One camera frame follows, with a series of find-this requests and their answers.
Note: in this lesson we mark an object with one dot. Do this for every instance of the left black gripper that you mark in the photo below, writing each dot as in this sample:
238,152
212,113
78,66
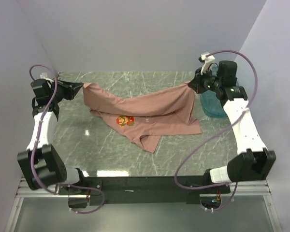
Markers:
71,88

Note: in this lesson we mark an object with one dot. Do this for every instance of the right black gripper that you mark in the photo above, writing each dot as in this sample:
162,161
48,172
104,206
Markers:
196,84

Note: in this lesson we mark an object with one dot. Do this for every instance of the teal plastic basin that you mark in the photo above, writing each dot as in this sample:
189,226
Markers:
213,102

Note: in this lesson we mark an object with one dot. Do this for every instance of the pink printed t shirt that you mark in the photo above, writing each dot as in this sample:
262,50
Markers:
144,119

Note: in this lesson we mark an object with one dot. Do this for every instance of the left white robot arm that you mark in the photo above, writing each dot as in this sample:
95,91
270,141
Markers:
40,163

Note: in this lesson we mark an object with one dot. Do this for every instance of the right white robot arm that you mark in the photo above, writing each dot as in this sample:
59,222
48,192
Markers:
253,161

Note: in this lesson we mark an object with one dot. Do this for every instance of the black base beam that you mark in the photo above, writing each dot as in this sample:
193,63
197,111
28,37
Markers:
128,189

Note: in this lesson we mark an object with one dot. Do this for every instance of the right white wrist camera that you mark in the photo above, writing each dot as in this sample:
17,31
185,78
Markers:
207,60

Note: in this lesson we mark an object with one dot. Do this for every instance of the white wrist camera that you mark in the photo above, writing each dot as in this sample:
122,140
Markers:
45,76
207,60

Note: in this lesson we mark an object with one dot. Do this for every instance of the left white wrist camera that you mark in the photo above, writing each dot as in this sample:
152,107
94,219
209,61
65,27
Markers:
45,76

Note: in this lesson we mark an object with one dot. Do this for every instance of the aluminium frame rail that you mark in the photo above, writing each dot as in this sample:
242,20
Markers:
253,188

